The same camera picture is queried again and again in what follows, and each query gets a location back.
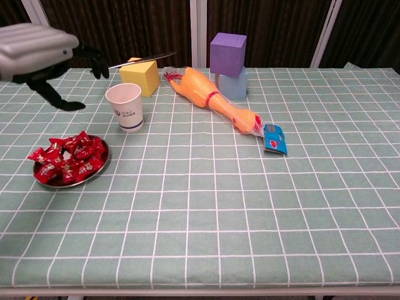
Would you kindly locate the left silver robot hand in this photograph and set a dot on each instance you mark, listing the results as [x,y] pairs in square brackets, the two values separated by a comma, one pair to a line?
[31,50]

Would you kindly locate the red candy heap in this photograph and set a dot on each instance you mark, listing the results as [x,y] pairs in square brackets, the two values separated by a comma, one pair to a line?
[68,159]

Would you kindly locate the white paper cup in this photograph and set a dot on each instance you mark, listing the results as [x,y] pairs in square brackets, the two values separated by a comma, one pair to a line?
[128,115]

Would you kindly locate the metal bowl of red candies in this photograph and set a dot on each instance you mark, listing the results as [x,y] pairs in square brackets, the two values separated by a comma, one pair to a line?
[105,157]

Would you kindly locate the yellow foam cube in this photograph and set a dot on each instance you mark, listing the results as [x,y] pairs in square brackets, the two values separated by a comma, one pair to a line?
[137,76]

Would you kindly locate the silver table knife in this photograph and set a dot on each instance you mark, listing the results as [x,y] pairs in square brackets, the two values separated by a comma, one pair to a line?
[150,57]

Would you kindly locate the yellow rubber chicken toy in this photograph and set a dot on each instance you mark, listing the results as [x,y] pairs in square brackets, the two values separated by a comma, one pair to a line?
[197,87]

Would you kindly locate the purple foam cube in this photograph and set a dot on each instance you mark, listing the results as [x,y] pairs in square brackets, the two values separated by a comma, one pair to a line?
[226,56]

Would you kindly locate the light blue foam cube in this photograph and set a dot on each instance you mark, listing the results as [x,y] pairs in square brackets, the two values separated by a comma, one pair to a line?
[232,87]

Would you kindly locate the green checkered tablecloth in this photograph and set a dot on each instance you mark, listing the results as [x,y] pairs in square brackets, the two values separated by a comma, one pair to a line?
[218,203]

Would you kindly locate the blue printed card packet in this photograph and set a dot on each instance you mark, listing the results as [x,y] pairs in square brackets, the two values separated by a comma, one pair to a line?
[275,140]

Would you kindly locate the white table frame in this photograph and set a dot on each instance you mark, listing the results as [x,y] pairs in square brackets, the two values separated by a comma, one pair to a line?
[200,292]

